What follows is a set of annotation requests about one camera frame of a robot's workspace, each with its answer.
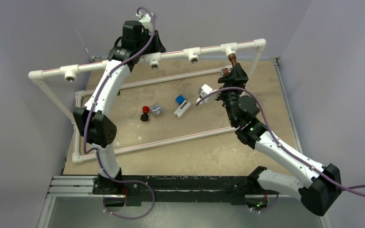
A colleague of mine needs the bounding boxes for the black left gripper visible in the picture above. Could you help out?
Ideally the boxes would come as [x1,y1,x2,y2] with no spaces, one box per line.
[136,31,166,58]

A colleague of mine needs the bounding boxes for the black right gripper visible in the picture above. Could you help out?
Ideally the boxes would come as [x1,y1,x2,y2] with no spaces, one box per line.
[211,63,248,126]

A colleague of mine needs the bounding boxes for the brown copper faucet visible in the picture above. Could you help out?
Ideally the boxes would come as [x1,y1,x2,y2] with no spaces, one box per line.
[220,54,237,77]

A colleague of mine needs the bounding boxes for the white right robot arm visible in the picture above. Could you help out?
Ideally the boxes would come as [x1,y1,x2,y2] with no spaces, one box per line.
[217,63,342,216]

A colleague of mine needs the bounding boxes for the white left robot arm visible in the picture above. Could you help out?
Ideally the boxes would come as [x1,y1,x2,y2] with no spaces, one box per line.
[73,19,166,194]

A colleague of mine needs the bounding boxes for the blue and white faucet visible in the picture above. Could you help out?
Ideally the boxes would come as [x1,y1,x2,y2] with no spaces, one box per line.
[174,95,192,118]

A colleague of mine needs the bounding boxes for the clear grey faucet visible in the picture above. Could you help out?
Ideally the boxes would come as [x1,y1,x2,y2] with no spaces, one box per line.
[149,103,163,117]

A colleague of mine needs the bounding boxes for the red and black faucet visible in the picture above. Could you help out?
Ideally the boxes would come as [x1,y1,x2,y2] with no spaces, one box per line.
[140,106,150,122]

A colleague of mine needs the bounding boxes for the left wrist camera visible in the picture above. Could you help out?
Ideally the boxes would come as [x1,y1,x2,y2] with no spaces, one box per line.
[136,12,157,35]

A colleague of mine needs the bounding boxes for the white PVC pipe frame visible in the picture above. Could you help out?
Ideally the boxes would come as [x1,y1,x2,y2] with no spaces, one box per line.
[28,38,266,163]

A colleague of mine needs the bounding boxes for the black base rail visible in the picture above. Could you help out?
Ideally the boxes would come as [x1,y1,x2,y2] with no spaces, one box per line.
[92,175,273,207]

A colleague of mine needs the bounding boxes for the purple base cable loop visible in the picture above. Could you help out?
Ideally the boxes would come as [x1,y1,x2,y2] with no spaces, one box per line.
[102,182,157,221]

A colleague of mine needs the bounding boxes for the aluminium frame rail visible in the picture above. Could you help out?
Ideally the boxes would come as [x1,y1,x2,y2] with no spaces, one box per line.
[38,175,126,228]

